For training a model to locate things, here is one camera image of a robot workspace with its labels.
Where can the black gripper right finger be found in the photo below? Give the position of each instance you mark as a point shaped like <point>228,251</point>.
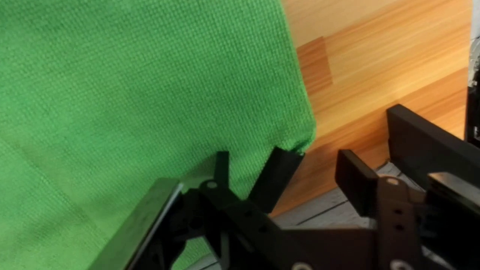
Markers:
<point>432,206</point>

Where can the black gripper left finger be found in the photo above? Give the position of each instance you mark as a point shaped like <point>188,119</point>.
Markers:
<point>237,232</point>

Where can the green towel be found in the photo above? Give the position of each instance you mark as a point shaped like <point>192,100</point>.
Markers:
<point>102,98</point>

